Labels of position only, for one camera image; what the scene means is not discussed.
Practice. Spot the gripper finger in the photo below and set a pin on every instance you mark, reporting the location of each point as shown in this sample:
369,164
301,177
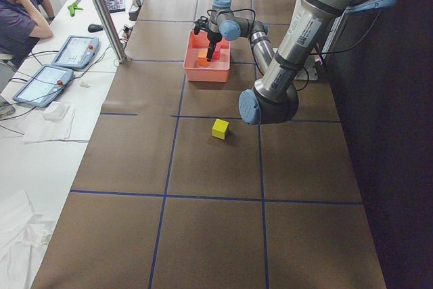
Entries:
210,51

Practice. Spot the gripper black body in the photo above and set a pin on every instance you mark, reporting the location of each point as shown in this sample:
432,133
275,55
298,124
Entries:
212,37

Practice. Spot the red foam block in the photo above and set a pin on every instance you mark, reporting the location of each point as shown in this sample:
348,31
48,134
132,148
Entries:
217,52

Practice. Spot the orange foam block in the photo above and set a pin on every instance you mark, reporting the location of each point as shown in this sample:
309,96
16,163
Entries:
202,58

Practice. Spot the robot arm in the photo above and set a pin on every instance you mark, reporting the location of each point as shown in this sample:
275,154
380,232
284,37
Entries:
273,98

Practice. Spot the yellow foam block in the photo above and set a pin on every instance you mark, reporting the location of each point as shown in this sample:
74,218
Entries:
220,129

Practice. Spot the orange power strip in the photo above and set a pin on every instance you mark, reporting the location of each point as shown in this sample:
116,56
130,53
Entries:
126,32

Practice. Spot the black computer mouse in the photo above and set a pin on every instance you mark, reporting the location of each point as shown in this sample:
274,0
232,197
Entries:
94,28

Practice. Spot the upper teach pendant tablet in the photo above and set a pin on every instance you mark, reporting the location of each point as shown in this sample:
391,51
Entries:
76,52

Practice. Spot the teach pendant tablet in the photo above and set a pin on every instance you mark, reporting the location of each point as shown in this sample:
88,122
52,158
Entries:
76,52
42,88

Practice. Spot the green clamp tool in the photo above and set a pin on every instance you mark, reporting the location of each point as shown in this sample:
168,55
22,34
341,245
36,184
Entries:
73,8

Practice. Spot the clear plastic bag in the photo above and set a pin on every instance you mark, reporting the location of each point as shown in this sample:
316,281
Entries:
56,111

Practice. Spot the lower teach pendant tablet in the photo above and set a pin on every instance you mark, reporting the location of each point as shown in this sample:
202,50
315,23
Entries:
42,88

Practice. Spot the white paper sheets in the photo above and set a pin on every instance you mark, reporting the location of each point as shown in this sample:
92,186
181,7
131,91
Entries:
75,126

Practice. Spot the seated person in blue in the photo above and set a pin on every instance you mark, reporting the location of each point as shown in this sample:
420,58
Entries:
23,24

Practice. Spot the crumpled white cloth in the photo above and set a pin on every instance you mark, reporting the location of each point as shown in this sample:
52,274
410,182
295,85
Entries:
25,236

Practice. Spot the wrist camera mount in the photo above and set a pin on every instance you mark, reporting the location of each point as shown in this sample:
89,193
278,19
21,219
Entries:
201,24

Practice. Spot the white camera post base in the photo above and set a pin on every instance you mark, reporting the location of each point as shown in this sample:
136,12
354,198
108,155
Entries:
308,72

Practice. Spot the aluminium frame post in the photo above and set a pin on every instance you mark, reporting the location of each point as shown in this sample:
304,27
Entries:
110,30

